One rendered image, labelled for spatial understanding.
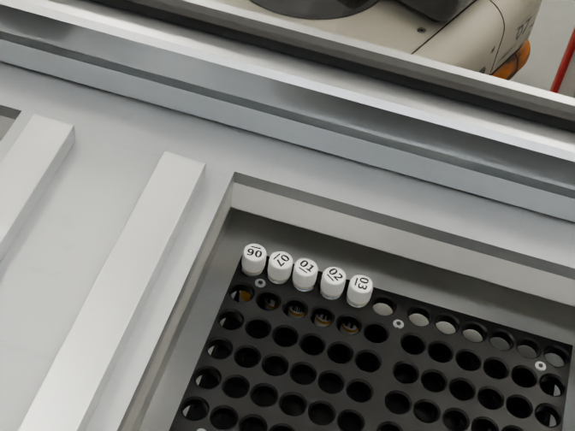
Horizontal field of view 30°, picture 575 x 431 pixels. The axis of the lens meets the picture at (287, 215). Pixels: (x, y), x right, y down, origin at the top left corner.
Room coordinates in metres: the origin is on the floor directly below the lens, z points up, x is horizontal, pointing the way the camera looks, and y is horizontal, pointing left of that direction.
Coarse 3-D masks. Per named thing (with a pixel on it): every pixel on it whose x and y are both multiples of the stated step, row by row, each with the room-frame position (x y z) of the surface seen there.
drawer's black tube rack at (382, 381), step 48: (240, 288) 0.34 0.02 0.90; (240, 336) 0.30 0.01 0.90; (288, 336) 0.33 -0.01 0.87; (336, 336) 0.31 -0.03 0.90; (384, 336) 0.32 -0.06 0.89; (432, 336) 0.32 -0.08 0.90; (192, 384) 0.27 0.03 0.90; (240, 384) 0.30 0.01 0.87; (288, 384) 0.28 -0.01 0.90; (336, 384) 0.31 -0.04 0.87; (384, 384) 0.29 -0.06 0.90; (432, 384) 0.32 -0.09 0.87; (480, 384) 0.30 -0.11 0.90; (528, 384) 0.31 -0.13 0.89
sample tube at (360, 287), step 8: (352, 280) 0.34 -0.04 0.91; (360, 280) 0.34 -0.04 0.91; (368, 280) 0.34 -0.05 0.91; (352, 288) 0.34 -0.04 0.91; (360, 288) 0.34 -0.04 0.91; (368, 288) 0.34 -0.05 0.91; (352, 296) 0.33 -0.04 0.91; (360, 296) 0.33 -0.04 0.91; (368, 296) 0.33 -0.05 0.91; (352, 304) 0.33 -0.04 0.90; (360, 304) 0.33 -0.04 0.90; (344, 328) 0.33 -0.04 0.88; (352, 328) 0.33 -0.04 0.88
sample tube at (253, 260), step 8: (248, 248) 0.35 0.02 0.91; (256, 248) 0.35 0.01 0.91; (248, 256) 0.34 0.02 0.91; (256, 256) 0.35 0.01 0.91; (264, 256) 0.35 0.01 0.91; (248, 264) 0.34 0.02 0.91; (256, 264) 0.34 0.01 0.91; (264, 264) 0.35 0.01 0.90; (248, 272) 0.34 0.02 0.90; (256, 272) 0.34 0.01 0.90; (240, 296) 0.34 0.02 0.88; (248, 296) 0.34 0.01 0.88
